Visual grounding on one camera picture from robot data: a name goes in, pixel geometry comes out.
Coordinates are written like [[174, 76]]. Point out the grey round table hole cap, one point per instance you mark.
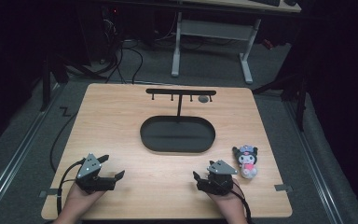
[[203, 99]]

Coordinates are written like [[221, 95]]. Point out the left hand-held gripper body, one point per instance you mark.
[[90, 177]]

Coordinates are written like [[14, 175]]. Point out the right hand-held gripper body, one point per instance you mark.
[[218, 180]]

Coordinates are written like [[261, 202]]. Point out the black key hook stand tray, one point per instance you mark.
[[177, 133]]

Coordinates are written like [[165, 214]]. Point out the black keyboard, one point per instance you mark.
[[265, 2]]

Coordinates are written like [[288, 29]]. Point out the white metal desk frame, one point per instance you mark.
[[213, 31]]

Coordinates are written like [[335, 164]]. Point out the black metal stand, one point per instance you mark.
[[292, 90], [48, 81]]

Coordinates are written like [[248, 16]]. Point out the grey tape strip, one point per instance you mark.
[[283, 187], [48, 193]]

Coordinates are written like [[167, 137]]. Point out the person's left hand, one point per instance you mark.
[[81, 200]]

